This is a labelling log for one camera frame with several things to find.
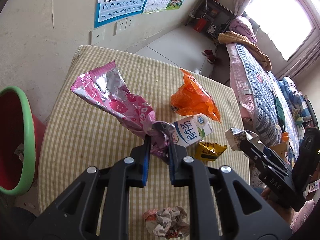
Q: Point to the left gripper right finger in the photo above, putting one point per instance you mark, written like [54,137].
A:
[222,205]

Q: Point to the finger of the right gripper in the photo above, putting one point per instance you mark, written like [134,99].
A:
[266,161]

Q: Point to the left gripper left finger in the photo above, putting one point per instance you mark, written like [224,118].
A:
[96,204]

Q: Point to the small pink foil wrapper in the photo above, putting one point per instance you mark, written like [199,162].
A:
[104,88]

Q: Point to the green red trash bin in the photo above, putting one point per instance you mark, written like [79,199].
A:
[21,140]

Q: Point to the bed with plaid quilt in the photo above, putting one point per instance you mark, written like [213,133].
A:
[255,90]

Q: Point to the crumpled paper ball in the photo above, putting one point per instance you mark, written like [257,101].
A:
[167,222]

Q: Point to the small yellow snack packet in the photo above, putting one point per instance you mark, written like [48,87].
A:
[209,151]

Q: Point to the checkered yellow tablecloth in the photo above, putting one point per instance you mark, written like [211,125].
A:
[79,135]

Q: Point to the white blue milk carton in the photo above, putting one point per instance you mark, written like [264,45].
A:
[191,130]

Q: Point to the orange plastic snack bag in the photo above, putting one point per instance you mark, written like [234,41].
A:
[192,99]

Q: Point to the red slippers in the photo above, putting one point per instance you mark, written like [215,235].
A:
[209,55]

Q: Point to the tan blanket on bed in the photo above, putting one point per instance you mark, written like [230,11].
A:
[232,37]

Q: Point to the dark shelf unit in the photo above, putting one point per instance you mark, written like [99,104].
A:
[210,18]

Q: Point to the white wall switch plate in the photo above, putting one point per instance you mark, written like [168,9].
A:
[97,35]

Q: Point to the white wall socket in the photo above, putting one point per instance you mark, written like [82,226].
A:
[123,25]

